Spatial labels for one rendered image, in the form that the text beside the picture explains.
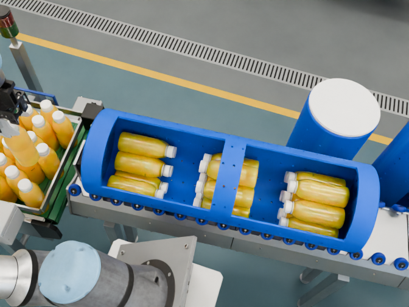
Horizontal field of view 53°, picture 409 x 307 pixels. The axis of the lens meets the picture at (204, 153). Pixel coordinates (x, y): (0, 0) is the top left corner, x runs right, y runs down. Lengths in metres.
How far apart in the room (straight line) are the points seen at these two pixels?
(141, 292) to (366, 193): 0.70
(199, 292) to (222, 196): 0.27
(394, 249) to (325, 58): 2.02
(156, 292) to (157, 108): 2.03
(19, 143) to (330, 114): 1.09
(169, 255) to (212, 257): 1.41
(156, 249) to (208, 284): 0.21
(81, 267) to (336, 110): 1.16
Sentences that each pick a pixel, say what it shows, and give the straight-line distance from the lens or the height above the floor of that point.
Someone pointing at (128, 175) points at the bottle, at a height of 1.03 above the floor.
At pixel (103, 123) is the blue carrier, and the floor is 1.23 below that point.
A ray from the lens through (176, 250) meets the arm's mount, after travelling 0.97.
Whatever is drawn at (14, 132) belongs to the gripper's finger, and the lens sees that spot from 1.20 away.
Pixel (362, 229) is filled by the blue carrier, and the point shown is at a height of 1.18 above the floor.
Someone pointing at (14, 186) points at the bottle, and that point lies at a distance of 1.48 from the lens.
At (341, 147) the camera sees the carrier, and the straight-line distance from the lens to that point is 1.67.
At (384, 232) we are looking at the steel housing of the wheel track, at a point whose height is 0.93.
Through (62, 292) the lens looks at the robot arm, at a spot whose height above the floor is 1.48.
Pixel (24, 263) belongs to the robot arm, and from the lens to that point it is 0.94.
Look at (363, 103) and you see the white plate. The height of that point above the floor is 1.04.
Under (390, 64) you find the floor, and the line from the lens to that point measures 3.52.
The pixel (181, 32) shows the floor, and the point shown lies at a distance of 3.32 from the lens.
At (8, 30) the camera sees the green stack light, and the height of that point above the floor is 1.20.
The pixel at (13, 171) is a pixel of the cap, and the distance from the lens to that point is 1.45.
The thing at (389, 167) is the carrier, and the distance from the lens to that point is 1.88.
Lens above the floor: 2.28
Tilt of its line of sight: 59 degrees down
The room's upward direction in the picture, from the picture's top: 7 degrees clockwise
